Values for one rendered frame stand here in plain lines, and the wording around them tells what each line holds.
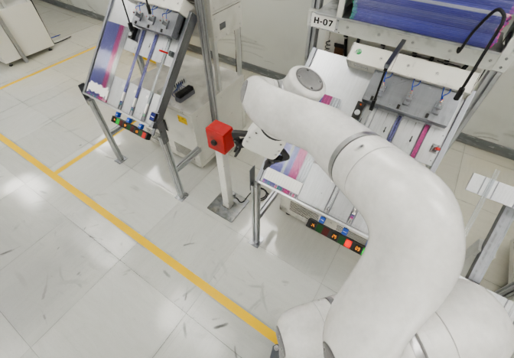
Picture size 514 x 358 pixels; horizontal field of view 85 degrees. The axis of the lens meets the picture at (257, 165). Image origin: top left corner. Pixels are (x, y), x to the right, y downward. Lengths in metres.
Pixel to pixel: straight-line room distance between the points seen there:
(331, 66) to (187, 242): 1.47
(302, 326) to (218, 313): 1.21
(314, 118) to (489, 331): 0.33
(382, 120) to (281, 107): 0.92
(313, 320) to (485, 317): 0.40
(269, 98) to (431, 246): 0.32
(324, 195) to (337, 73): 0.58
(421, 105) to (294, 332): 0.98
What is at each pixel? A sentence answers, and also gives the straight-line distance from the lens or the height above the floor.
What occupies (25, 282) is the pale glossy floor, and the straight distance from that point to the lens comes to 2.44.
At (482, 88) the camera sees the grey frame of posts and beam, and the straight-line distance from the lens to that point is 1.42.
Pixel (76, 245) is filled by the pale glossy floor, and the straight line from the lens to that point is 2.41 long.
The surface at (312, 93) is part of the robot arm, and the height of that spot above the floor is 1.53.
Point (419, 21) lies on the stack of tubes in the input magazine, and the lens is 1.28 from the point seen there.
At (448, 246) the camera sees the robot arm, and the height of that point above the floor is 1.59.
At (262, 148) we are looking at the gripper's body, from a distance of 0.72.
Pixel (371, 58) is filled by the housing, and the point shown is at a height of 1.26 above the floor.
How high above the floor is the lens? 1.83
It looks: 47 degrees down
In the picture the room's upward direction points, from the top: straight up
